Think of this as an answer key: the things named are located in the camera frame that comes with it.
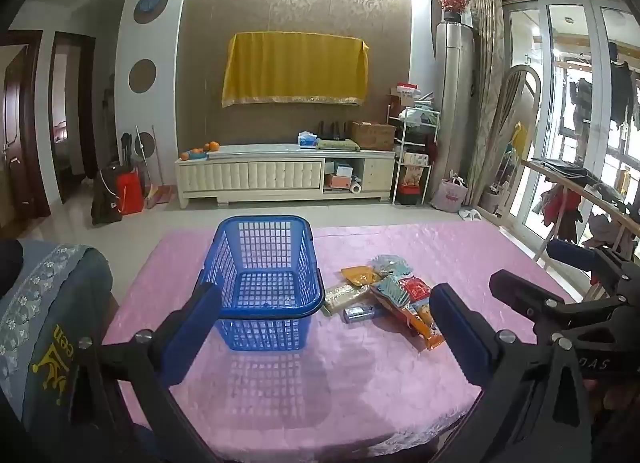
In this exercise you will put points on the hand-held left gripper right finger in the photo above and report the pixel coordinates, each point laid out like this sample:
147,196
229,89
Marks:
460,338

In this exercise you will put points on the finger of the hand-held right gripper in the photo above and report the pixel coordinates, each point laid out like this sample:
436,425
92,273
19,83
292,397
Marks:
570,254
520,290

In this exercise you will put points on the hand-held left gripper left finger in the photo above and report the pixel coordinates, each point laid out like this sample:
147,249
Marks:
192,338

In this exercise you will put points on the orange snack packet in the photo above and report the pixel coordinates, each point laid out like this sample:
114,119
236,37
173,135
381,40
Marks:
425,328

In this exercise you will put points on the red snack packet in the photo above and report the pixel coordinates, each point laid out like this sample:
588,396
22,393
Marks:
416,288

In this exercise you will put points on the blue plastic basket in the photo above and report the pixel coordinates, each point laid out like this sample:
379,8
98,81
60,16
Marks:
260,288

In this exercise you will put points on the light blue bread packet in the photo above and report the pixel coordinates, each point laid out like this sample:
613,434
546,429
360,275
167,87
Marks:
392,263

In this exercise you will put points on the small blue snack packet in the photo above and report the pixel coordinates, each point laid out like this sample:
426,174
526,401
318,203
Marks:
359,314

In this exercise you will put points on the yellow snack packet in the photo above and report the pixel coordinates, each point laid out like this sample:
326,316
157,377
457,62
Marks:
360,274

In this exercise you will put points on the beige cracker packet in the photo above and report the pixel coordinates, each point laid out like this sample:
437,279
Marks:
345,295

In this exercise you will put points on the person's right hand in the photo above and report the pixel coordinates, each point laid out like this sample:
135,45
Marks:
617,393

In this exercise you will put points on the grey garment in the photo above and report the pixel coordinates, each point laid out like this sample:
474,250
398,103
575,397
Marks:
607,230

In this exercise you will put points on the red garment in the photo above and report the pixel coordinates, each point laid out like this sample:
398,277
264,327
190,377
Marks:
562,208

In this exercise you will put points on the pink tablecloth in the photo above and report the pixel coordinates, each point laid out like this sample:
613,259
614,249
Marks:
350,383

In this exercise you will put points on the pink bag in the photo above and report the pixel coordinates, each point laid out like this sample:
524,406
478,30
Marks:
449,194

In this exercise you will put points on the broom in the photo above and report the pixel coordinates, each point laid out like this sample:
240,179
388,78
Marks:
159,195

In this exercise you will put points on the printed snack box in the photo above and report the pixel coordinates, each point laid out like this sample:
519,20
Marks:
416,178

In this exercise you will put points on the red bag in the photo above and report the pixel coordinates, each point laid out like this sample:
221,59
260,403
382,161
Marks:
130,193

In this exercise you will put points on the person's grey printed sweater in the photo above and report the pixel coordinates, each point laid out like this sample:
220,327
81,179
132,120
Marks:
35,303

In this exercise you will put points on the glass balcony door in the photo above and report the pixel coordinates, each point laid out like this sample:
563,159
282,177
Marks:
550,93

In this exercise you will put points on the black bag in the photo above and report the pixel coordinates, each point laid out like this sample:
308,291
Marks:
105,200

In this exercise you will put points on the white box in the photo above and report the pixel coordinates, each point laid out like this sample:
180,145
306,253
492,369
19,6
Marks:
416,158

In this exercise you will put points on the cream TV cabinet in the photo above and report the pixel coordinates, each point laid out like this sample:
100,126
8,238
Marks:
250,175

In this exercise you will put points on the hanging dark garment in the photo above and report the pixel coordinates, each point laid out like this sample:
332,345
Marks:
621,88

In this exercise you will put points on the white shelf rack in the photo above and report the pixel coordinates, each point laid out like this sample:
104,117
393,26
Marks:
397,158

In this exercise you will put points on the patterned beige curtain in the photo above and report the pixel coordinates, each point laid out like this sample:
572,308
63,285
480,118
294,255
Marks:
486,93

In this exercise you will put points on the paper roll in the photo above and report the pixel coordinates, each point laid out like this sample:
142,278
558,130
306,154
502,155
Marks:
355,187

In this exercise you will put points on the standing air conditioner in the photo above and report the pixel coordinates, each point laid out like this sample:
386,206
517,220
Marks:
454,103

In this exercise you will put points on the metal pole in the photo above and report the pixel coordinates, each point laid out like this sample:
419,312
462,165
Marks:
141,153

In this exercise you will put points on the orange box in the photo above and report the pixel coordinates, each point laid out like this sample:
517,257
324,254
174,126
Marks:
337,182

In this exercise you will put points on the light blue box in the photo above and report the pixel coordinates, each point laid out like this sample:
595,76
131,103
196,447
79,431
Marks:
343,169

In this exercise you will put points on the cardboard box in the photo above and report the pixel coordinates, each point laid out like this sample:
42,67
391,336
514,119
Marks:
372,136

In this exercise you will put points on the green folded cloth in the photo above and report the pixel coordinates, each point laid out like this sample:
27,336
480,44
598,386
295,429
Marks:
339,145

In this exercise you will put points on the red box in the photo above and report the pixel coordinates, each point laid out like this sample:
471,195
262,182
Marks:
406,93

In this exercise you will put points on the blue tissue box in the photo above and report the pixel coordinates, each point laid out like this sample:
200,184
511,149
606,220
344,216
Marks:
307,139

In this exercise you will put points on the black router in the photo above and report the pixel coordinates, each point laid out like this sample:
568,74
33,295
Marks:
334,132

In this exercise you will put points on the dark wooden door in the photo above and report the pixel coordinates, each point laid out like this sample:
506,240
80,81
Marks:
20,133

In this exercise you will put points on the red flower vase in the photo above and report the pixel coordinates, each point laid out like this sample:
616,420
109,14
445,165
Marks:
453,3

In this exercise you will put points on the yellow cloth cover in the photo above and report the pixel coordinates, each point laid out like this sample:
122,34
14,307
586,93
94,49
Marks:
295,68

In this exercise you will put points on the wooden rail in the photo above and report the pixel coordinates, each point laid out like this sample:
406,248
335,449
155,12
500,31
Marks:
560,183

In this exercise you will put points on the black garment on rail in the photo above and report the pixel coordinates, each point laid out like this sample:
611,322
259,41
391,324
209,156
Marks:
570,170

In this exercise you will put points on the white arched frame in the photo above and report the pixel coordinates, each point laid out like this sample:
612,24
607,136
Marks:
535,88

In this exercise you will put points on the brown round wall disc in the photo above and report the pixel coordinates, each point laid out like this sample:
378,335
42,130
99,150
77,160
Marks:
147,143

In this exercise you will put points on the dark wooden door frame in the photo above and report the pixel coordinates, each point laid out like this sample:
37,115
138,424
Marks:
90,108

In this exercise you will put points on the round wall disc blue plate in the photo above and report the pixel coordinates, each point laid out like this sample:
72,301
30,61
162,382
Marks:
150,4

